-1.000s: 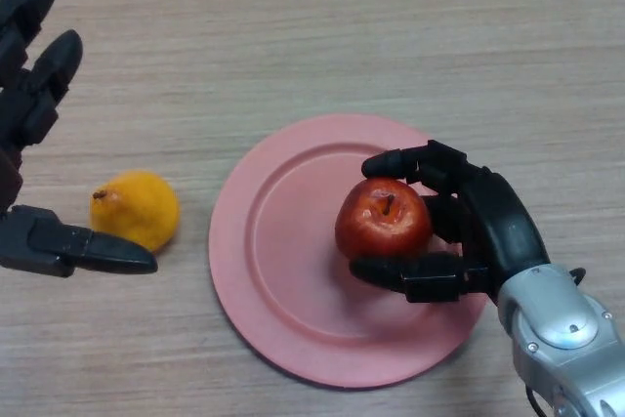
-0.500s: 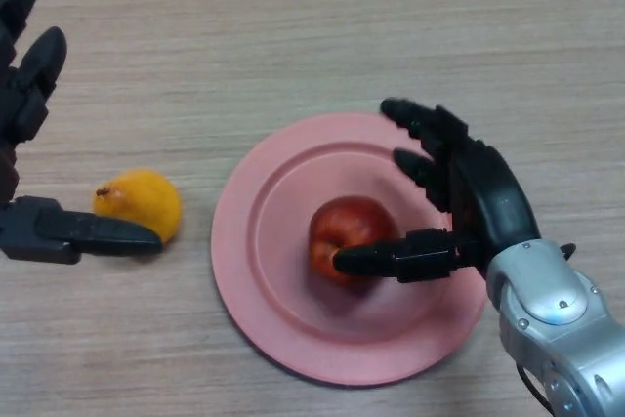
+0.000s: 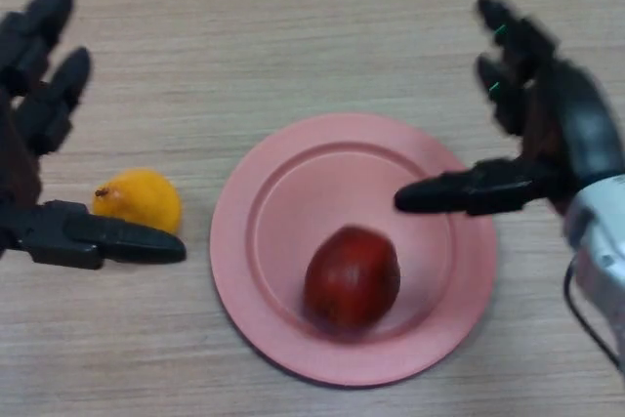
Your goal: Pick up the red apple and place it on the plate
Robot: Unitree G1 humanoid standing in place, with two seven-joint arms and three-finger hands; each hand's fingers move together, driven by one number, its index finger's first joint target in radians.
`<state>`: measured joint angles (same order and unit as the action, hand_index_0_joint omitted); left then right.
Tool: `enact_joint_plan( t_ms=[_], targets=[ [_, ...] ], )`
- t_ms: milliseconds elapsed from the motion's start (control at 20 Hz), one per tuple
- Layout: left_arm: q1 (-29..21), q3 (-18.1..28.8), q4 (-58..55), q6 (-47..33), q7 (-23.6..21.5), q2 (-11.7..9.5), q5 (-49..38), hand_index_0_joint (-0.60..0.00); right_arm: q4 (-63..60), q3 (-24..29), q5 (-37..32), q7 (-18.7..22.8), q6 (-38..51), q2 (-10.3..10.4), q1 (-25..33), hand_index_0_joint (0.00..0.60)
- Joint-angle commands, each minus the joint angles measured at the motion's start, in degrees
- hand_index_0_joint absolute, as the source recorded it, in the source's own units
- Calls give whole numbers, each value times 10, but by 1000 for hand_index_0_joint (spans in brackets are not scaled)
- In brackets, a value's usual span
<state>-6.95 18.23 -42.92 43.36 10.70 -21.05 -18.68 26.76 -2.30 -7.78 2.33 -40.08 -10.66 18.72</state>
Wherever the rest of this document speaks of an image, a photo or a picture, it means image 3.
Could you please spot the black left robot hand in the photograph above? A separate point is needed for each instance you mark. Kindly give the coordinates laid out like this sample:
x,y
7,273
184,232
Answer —
x,y
29,109

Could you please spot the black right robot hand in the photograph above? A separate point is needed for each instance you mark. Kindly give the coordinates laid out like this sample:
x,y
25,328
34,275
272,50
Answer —
x,y
576,114

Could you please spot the red apple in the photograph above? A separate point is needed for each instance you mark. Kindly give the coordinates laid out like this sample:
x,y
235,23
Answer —
x,y
351,280

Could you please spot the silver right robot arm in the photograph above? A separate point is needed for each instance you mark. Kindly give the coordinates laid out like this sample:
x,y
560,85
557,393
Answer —
x,y
605,241

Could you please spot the pink round plate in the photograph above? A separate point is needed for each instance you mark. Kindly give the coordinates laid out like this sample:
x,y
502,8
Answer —
x,y
293,182

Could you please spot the yellow pear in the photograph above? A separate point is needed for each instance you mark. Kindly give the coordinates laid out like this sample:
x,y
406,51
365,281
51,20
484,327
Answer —
x,y
141,197

